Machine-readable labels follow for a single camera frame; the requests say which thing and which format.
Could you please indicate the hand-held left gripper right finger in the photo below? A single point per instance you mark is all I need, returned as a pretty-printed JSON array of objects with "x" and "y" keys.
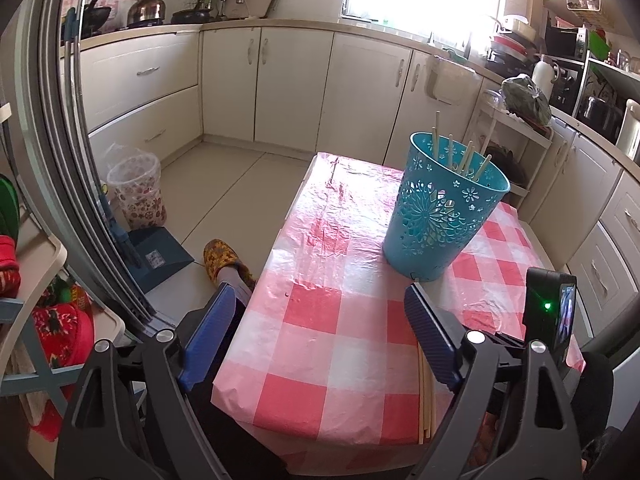
[{"x": 432, "y": 335}]

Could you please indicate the grey sliding door frame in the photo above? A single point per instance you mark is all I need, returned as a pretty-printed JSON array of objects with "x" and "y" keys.
[{"x": 75, "y": 160}]

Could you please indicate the cream panelled drawer cabinet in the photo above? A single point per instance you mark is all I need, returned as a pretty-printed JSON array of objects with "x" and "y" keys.
[{"x": 600, "y": 210}]

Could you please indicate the red checkered plastic tablecloth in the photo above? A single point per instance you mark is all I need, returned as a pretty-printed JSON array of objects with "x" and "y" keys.
[{"x": 325, "y": 310}]

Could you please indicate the bagged green vegetables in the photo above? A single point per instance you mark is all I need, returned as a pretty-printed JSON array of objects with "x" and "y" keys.
[{"x": 525, "y": 100}]

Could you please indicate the green plastic board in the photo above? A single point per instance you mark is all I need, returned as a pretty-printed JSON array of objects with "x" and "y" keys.
[{"x": 599, "y": 45}]

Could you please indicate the red patterned cloth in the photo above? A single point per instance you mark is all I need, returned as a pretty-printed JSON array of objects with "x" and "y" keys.
[{"x": 57, "y": 332}]

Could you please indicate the white thermos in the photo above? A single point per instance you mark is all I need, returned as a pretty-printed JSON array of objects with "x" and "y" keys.
[{"x": 544, "y": 80}]

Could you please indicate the person's right leg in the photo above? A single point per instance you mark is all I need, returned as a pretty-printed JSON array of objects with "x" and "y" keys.
[{"x": 597, "y": 395}]

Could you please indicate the folding wooden shelf rack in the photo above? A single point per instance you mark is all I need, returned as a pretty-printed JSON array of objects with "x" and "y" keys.
[{"x": 37, "y": 280}]

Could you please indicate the row of wooden chopsticks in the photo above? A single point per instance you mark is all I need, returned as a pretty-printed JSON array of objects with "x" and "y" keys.
[{"x": 425, "y": 395}]

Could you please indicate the teal perforated plastic basket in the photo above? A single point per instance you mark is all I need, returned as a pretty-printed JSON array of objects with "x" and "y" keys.
[{"x": 430, "y": 230}]

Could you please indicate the white rolling storage cart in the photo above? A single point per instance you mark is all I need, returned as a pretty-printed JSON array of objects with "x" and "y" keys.
[{"x": 542, "y": 137}]

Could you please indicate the floral wastebasket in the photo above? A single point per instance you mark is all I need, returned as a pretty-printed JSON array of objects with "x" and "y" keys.
[{"x": 137, "y": 195}]

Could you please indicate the blue dustpan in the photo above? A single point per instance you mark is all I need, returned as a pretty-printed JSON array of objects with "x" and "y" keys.
[{"x": 160, "y": 257}]

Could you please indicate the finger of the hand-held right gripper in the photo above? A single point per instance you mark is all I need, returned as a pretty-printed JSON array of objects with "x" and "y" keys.
[{"x": 507, "y": 339}]

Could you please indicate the blue broom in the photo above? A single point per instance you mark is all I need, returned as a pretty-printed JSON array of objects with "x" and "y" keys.
[{"x": 120, "y": 230}]

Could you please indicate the yellow patterned slipper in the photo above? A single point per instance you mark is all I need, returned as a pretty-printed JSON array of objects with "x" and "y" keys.
[{"x": 222, "y": 257}]

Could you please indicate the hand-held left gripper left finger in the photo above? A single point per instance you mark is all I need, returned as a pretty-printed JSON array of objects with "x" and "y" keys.
[{"x": 215, "y": 335}]

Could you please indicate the black wok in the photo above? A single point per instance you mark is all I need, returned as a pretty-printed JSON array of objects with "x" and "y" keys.
[{"x": 95, "y": 17}]

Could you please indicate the dark cooking pot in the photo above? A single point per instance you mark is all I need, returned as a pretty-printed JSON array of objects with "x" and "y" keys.
[{"x": 510, "y": 165}]

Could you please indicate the stack of dishes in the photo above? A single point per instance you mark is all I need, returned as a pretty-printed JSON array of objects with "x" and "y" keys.
[{"x": 512, "y": 40}]

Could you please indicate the white shelf rack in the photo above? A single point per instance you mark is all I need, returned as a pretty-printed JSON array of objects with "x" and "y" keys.
[{"x": 607, "y": 67}]

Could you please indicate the white electric kettle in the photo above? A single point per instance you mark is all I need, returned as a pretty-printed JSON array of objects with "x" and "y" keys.
[{"x": 630, "y": 130}]

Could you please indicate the white hanging bin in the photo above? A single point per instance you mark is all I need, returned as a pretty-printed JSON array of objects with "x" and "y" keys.
[{"x": 450, "y": 82}]

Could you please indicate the single wooden chopstick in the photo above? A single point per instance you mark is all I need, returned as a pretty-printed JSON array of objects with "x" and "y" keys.
[
  {"x": 451, "y": 152},
  {"x": 466, "y": 157},
  {"x": 483, "y": 167}
]

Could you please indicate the steel kettle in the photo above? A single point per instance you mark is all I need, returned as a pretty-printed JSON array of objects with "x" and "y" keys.
[{"x": 147, "y": 7}]

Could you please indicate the cream door base cabinets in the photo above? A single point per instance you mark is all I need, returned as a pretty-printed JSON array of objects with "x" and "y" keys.
[{"x": 300, "y": 85}]

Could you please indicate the metal mop pole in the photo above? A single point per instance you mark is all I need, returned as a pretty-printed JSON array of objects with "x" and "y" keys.
[{"x": 75, "y": 60}]

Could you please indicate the beige cutting board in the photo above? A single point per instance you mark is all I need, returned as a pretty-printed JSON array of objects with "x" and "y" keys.
[{"x": 250, "y": 4}]

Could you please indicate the black stock pot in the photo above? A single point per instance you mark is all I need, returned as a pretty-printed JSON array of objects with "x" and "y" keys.
[{"x": 600, "y": 112}]

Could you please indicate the black frying pan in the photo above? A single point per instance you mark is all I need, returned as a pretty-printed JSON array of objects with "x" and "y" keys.
[{"x": 192, "y": 15}]

